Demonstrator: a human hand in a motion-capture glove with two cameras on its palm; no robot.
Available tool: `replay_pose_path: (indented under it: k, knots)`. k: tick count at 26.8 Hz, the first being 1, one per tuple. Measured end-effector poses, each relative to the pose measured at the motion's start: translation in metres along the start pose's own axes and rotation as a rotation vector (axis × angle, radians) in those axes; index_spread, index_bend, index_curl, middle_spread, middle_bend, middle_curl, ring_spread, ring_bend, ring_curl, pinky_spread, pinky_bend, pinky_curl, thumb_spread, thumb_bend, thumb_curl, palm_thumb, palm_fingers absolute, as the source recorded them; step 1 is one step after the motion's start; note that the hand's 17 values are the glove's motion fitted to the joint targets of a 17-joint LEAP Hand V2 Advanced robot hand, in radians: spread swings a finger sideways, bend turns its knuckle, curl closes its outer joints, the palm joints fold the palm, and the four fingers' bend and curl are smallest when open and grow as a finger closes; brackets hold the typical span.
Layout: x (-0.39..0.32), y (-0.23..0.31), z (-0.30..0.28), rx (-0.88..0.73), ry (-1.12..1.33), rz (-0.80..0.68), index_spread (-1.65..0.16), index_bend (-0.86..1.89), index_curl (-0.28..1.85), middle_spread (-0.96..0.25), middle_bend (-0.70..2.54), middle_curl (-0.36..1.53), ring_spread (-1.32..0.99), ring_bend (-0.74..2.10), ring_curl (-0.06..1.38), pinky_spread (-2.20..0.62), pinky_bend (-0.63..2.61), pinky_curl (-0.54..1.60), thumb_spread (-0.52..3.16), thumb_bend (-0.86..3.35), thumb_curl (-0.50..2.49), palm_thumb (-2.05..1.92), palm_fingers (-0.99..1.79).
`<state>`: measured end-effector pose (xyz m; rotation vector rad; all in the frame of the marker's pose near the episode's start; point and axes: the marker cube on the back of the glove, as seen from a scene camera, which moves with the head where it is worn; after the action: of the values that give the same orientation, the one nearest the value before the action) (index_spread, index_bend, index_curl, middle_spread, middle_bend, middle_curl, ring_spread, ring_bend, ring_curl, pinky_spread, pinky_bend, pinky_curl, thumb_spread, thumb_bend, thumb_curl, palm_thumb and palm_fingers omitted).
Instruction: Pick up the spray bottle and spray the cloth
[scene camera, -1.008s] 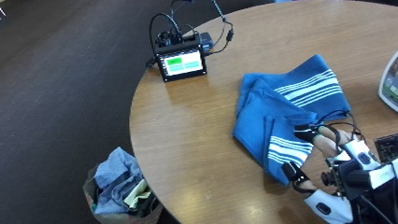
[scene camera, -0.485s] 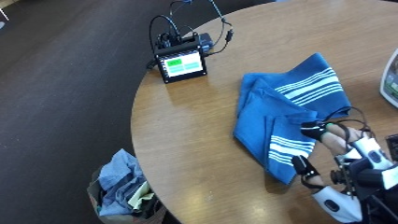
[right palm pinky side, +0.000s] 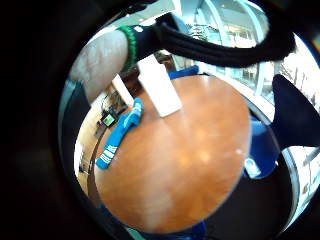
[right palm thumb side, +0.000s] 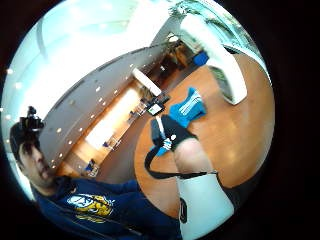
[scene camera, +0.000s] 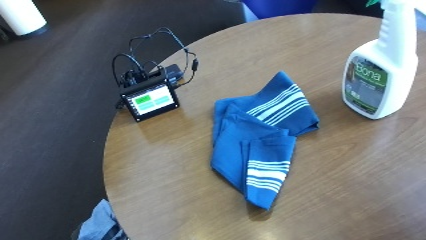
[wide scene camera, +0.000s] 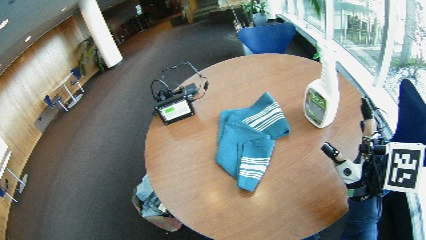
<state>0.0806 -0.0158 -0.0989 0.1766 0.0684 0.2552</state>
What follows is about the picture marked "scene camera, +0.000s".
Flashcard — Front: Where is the blue white-striped cloth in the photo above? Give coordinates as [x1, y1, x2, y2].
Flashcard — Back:
[209, 70, 320, 211]

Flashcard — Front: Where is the small black touchscreen device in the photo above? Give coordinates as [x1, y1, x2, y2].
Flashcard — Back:
[118, 69, 181, 123]

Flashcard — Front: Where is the black power bank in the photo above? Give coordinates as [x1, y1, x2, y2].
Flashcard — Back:
[149, 63, 183, 85]

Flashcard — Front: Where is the blue chair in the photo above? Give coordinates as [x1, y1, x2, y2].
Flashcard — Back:
[241, 0, 319, 20]

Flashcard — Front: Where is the grey-blue fabric bag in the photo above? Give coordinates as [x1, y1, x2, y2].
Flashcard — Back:
[70, 198, 130, 240]

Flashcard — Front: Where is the white spray bottle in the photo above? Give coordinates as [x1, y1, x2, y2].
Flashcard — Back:
[340, 0, 419, 120]

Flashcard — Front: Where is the white cylindrical pillar base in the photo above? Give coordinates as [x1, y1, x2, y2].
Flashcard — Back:
[0, 0, 49, 37]

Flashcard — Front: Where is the black cable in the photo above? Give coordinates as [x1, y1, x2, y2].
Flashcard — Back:
[110, 27, 199, 88]

